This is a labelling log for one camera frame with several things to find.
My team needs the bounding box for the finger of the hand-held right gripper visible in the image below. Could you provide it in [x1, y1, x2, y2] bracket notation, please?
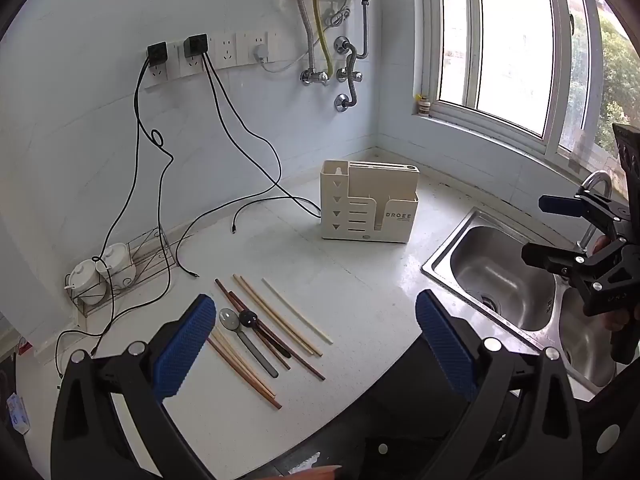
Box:
[538, 186, 632, 233]
[521, 241, 640, 317]

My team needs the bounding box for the grey flexible hose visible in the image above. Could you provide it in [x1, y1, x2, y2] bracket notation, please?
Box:
[294, 0, 318, 75]

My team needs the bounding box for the beige plastic utensil holder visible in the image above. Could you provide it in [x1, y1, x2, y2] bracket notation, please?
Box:
[320, 159, 420, 244]

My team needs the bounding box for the chrome faucet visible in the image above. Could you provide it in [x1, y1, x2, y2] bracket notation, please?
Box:
[580, 170, 615, 248]

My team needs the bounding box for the white window frame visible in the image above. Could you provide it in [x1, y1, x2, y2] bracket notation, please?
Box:
[414, 0, 640, 182]

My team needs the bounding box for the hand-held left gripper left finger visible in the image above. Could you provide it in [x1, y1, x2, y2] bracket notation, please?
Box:
[50, 293, 217, 480]

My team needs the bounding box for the steel flexible hose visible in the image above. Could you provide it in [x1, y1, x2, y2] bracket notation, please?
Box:
[356, 0, 375, 60]

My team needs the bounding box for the blue and white packet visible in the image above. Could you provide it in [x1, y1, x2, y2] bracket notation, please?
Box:
[6, 394, 32, 435]

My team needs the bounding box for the black charging cable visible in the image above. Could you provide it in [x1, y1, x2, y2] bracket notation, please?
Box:
[91, 57, 151, 361]
[202, 57, 323, 235]
[54, 60, 283, 391]
[132, 57, 199, 279]

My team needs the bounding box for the white plug with cable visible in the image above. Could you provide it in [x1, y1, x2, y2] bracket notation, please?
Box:
[252, 0, 353, 74]

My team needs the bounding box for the dark brown chopstick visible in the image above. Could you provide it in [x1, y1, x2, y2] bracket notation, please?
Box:
[214, 278, 327, 381]
[221, 289, 292, 371]

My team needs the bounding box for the white wall socket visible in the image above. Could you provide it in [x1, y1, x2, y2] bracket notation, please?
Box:
[145, 42, 170, 82]
[210, 32, 237, 69]
[235, 30, 269, 65]
[176, 35, 212, 79]

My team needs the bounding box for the stainless steel double sink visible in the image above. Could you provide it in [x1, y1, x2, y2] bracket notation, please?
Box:
[421, 206, 632, 397]

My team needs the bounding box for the metal wire rack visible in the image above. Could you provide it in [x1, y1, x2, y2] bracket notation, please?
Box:
[66, 226, 179, 317]

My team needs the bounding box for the black spoon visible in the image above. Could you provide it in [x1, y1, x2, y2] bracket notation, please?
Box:
[239, 310, 294, 359]

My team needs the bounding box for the white ceramic lidded pot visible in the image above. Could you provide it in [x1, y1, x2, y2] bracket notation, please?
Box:
[67, 258, 109, 307]
[97, 242, 136, 289]

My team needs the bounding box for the cream white chopstick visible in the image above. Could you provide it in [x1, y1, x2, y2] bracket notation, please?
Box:
[261, 277, 334, 346]

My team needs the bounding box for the metal spoon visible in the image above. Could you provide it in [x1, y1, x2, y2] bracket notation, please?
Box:
[218, 307, 279, 378]

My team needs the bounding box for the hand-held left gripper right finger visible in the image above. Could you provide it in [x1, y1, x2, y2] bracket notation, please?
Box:
[416, 289, 585, 480]

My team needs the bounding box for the yellow flexible hose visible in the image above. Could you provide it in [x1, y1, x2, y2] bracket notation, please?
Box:
[310, 0, 334, 75]

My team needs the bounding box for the corrugated hose with flange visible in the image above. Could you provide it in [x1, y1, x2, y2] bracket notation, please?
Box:
[334, 80, 362, 113]

